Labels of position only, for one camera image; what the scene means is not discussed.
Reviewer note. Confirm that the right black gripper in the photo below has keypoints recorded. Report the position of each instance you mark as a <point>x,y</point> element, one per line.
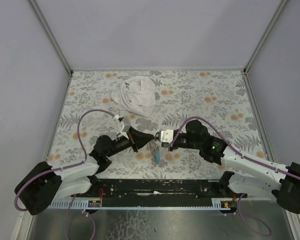
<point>171,144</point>

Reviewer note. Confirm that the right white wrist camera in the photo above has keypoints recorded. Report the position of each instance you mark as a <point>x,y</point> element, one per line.
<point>166,136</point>

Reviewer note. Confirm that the crumpled white cloth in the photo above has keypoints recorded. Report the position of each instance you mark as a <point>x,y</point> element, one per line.
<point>137,95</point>

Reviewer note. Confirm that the floral table mat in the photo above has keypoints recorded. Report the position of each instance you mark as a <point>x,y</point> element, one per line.
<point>220,97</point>

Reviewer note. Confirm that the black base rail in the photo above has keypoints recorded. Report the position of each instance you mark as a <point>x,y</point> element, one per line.
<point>154,193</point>

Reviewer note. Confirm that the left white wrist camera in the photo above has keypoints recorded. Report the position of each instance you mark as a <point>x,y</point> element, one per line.
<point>124,125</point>

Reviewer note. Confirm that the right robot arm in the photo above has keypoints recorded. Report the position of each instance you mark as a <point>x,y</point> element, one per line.
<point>266,179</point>

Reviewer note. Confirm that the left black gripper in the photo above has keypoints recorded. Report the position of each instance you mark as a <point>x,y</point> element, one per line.
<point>133,139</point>

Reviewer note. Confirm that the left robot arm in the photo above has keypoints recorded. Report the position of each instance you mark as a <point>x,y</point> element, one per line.
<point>45,183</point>

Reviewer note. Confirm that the blue key tag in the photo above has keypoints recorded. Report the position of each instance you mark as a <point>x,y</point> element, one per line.
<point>157,155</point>

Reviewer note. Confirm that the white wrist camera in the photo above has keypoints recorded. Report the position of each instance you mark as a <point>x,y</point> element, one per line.
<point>124,125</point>
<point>166,136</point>

